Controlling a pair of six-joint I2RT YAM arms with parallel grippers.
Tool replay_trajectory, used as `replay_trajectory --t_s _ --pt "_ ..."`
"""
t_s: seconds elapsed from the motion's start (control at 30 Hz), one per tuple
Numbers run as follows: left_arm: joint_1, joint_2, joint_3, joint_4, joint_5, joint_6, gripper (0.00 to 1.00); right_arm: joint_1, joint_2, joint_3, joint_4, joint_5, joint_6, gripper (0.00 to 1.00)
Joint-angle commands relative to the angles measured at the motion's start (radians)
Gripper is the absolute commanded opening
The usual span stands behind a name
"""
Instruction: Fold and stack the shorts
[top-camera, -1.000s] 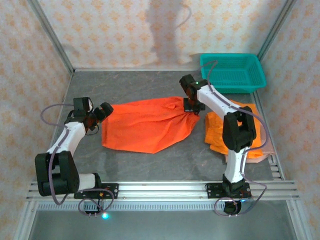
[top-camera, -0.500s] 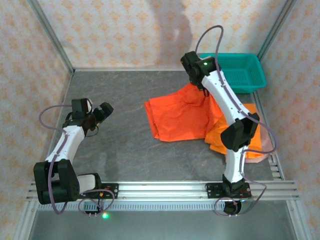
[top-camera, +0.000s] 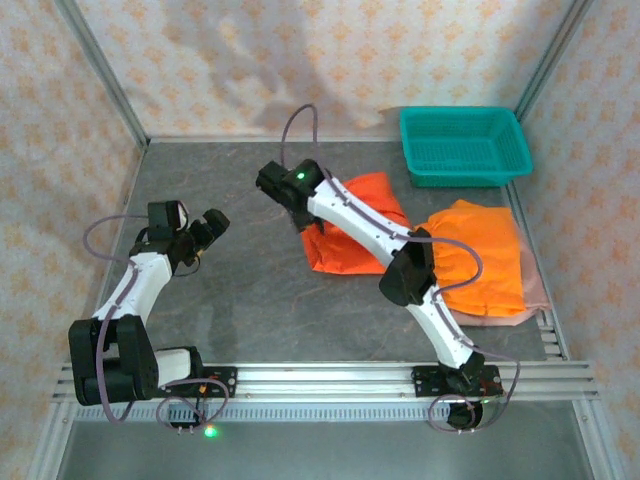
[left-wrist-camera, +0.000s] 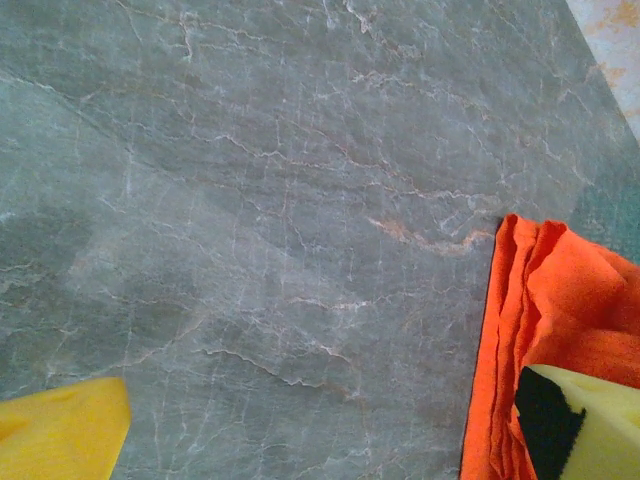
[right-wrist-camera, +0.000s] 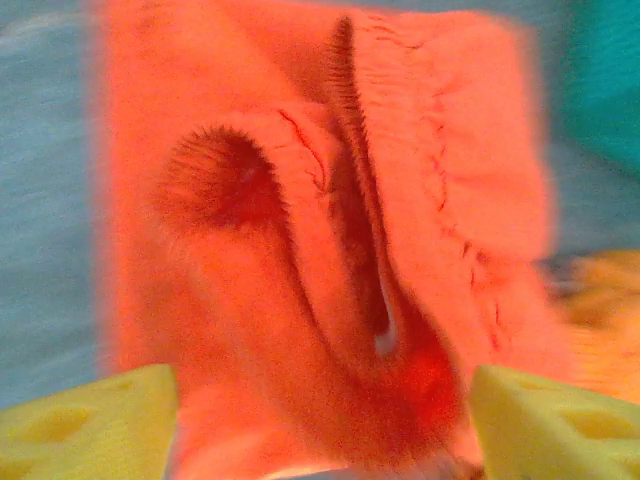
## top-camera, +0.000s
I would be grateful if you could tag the red-orange shorts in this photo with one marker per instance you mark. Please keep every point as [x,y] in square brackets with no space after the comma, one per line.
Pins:
[340,257]

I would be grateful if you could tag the bright orange shorts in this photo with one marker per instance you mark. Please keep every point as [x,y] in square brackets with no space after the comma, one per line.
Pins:
[490,250]

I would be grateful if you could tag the pink shorts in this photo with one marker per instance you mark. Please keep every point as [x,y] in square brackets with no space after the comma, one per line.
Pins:
[535,290]

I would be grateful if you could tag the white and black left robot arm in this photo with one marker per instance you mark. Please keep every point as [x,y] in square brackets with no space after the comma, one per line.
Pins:
[145,280]

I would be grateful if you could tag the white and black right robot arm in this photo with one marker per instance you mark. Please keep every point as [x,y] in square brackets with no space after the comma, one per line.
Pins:
[350,215]

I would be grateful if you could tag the teal plastic basket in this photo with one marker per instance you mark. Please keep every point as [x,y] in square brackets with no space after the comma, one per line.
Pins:
[460,145]

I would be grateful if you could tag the glowing indicator light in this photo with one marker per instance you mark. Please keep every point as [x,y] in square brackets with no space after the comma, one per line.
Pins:
[210,431]

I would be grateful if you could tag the grey metal panel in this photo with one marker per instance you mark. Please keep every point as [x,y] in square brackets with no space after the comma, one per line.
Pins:
[320,450]

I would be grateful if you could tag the aluminium table edge rail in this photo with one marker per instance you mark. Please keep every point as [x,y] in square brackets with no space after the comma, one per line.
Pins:
[127,200]
[555,345]
[200,141]

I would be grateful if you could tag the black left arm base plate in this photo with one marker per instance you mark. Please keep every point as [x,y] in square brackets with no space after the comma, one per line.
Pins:
[227,375]

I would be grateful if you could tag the long aluminium mounting rail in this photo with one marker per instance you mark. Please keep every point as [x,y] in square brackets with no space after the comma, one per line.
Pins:
[320,382]

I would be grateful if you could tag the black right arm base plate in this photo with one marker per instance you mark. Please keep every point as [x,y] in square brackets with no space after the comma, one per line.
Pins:
[422,382]

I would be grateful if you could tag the aluminium frame post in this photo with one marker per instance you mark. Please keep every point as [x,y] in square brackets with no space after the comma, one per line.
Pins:
[102,70]
[562,40]

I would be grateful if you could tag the short aluminium frame leg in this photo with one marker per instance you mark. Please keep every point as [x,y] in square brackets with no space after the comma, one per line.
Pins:
[50,445]
[597,440]

